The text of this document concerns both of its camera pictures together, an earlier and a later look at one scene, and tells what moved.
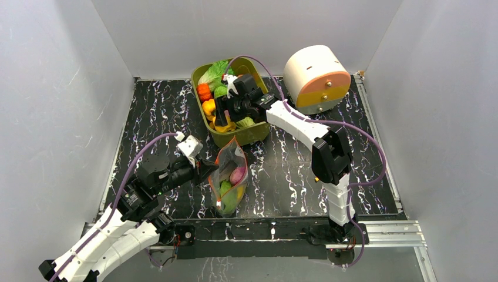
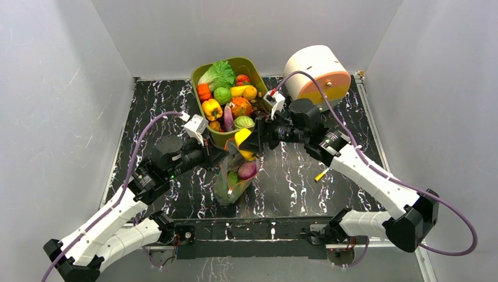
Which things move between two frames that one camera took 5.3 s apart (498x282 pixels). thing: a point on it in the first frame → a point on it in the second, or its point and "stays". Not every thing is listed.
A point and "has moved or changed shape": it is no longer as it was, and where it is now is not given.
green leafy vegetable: (230, 195) → (224, 192)
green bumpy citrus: (219, 91) stays
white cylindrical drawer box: (316, 80) stays
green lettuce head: (212, 76) stays
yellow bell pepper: (231, 126) → (239, 136)
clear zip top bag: (228, 181) has moved or changed shape
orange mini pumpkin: (204, 92) stays
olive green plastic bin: (248, 66) stays
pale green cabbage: (245, 122) stays
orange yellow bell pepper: (209, 106) stays
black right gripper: (224, 107) → (261, 134)
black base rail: (255, 237) stays
